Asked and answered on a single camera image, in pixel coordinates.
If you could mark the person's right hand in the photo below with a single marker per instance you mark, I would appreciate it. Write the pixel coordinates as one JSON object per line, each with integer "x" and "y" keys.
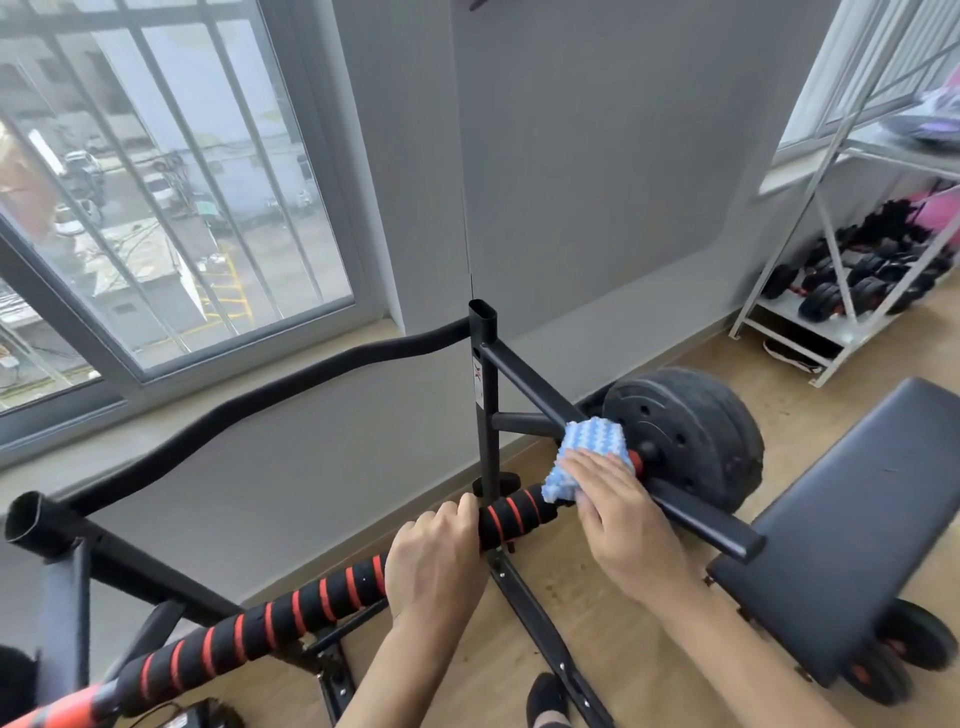
{"x": 622, "y": 532}

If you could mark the person's right forearm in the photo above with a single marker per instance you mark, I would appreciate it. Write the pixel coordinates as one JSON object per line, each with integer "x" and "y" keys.
{"x": 735, "y": 660}

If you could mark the black metal barbell rack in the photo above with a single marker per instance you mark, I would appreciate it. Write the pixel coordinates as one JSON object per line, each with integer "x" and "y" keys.
{"x": 487, "y": 390}

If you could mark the window with white frame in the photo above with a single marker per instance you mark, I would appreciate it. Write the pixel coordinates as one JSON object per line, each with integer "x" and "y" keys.
{"x": 862, "y": 60}

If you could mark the black dumbbell with red hubs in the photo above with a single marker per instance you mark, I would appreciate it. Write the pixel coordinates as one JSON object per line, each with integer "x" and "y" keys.
{"x": 915, "y": 637}

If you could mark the pink bag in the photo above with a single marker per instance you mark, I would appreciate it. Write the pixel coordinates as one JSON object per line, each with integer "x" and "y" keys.
{"x": 941, "y": 214}

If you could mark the person's left fingers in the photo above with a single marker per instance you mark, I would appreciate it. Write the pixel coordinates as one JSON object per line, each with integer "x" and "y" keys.
{"x": 450, "y": 517}

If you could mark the pile of black dumbbells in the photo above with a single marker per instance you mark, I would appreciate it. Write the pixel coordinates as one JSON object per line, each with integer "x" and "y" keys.
{"x": 862, "y": 274}

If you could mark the black item under shelf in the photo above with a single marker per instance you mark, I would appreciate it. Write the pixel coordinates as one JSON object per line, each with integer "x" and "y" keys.
{"x": 791, "y": 356}

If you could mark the blue white cleaning cloth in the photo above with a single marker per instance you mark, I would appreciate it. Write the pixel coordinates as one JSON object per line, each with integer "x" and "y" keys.
{"x": 592, "y": 436}

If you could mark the person's black-socked foot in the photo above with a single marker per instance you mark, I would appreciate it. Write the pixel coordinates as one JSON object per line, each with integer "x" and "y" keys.
{"x": 546, "y": 701}

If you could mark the person's right thumb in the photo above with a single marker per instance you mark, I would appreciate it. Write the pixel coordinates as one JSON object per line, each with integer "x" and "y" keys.
{"x": 586, "y": 517}

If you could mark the black round weight plate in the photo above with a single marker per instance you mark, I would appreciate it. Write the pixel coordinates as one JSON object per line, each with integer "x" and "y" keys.
{"x": 15, "y": 686}

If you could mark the white metal shelf rack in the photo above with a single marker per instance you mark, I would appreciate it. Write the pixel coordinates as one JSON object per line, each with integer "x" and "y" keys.
{"x": 825, "y": 225}

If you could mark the window with metal bars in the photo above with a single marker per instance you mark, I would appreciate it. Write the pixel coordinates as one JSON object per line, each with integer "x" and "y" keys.
{"x": 172, "y": 195}

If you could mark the barbell with red-black grip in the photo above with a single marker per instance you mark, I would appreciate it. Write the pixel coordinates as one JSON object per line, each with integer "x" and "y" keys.
{"x": 330, "y": 596}

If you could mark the black curved bar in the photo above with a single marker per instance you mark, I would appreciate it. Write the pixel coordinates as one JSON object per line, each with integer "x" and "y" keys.
{"x": 255, "y": 401}

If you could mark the purple item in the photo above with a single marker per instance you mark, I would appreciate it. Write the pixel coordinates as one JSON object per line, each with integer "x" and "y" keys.
{"x": 926, "y": 120}

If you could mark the person's left forearm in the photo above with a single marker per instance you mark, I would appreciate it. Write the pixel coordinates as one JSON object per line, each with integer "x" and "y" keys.
{"x": 390, "y": 675}

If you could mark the black weight plates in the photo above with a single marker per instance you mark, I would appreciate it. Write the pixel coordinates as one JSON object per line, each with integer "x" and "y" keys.
{"x": 690, "y": 435}

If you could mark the black padded weight bench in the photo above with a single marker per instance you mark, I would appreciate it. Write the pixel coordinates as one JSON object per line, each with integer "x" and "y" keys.
{"x": 847, "y": 525}

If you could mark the person's left hand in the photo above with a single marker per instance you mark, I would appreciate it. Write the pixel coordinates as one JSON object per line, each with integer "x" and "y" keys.
{"x": 435, "y": 562}

